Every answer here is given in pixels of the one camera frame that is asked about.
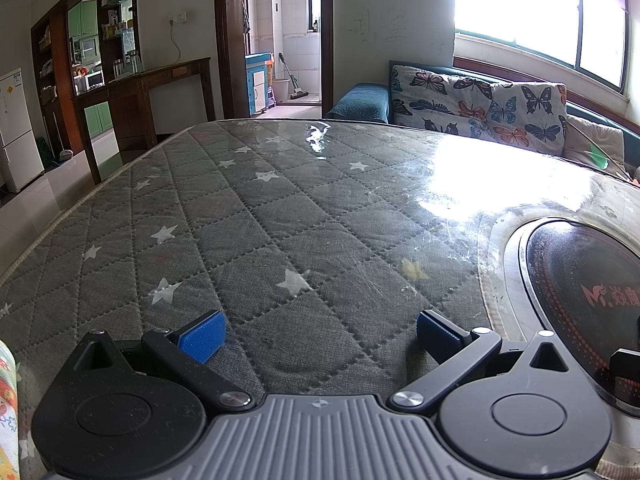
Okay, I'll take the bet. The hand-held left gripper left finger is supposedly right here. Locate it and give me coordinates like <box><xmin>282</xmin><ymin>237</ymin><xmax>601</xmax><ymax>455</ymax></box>
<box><xmin>69</xmin><ymin>309</ymin><xmax>257</xmax><ymax>409</ymax></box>

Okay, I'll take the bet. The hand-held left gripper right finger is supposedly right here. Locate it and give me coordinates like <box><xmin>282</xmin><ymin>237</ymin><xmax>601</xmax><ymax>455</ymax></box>
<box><xmin>387</xmin><ymin>310</ymin><xmax>574</xmax><ymax>412</ymax></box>

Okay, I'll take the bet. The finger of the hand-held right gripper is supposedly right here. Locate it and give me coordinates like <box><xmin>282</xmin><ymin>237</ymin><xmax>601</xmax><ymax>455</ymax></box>
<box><xmin>610</xmin><ymin>347</ymin><xmax>640</xmax><ymax>387</ymax></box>

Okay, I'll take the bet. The round black induction cooktop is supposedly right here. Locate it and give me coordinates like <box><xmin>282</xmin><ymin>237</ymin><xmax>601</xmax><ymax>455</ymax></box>
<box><xmin>517</xmin><ymin>217</ymin><xmax>640</xmax><ymax>407</ymax></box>

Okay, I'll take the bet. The grey quilted star table cover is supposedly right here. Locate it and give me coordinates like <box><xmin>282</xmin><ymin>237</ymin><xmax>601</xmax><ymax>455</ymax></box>
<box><xmin>0</xmin><ymin>119</ymin><xmax>640</xmax><ymax>480</ymax></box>

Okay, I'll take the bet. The colourful printed cloth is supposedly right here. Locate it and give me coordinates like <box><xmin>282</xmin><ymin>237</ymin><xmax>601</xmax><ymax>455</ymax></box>
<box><xmin>0</xmin><ymin>340</ymin><xmax>22</xmax><ymax>480</ymax></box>

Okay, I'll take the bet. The thin stick with green flag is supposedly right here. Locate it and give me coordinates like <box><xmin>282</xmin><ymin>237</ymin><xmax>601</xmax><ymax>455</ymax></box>
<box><xmin>569</xmin><ymin>124</ymin><xmax>632</xmax><ymax>179</ymax></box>

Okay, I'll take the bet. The white floor mop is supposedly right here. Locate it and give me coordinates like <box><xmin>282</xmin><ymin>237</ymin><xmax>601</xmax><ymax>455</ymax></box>
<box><xmin>54</xmin><ymin>114</ymin><xmax>77</xmax><ymax>162</ymax></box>

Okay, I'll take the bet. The butterfly print cushion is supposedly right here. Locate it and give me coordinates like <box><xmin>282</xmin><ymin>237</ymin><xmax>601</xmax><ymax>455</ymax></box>
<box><xmin>389</xmin><ymin>64</ymin><xmax>497</xmax><ymax>137</ymax></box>
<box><xmin>487</xmin><ymin>80</ymin><xmax>569</xmax><ymax>157</ymax></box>

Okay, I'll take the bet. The beige cushion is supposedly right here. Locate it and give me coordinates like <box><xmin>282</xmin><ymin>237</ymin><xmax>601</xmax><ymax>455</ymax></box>
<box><xmin>562</xmin><ymin>114</ymin><xmax>629</xmax><ymax>169</ymax></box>

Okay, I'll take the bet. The blue sofa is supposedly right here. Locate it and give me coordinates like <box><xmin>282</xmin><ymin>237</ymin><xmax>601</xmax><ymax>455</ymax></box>
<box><xmin>325</xmin><ymin>60</ymin><xmax>640</xmax><ymax>181</ymax></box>

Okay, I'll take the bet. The small blue cabinet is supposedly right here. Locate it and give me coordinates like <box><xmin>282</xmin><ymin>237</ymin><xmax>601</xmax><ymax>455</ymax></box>
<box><xmin>244</xmin><ymin>52</ymin><xmax>275</xmax><ymax>117</ymax></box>

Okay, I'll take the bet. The squeeze mop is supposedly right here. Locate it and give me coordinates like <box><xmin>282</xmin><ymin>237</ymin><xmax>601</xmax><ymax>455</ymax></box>
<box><xmin>277</xmin><ymin>52</ymin><xmax>309</xmax><ymax>101</ymax></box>

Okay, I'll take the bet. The dark wooden console table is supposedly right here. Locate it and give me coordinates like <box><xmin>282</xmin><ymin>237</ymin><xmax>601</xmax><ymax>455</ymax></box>
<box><xmin>70</xmin><ymin>57</ymin><xmax>217</xmax><ymax>187</ymax></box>

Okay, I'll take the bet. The white fridge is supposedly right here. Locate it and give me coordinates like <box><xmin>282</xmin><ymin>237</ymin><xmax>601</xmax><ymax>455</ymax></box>
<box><xmin>0</xmin><ymin>67</ymin><xmax>45</xmax><ymax>194</ymax></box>

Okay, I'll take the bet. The dark wooden shelf unit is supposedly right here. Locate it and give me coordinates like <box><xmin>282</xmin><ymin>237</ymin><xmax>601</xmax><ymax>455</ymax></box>
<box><xmin>30</xmin><ymin>0</ymin><xmax>144</xmax><ymax>167</ymax></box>

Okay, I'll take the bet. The window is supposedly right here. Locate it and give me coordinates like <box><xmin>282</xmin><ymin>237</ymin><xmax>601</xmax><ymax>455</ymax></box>
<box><xmin>452</xmin><ymin>0</ymin><xmax>632</xmax><ymax>97</ymax></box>

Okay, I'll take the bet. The dark wooden door frame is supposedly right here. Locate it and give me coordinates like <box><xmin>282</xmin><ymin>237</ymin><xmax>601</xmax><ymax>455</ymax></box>
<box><xmin>213</xmin><ymin>0</ymin><xmax>335</xmax><ymax>122</ymax></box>

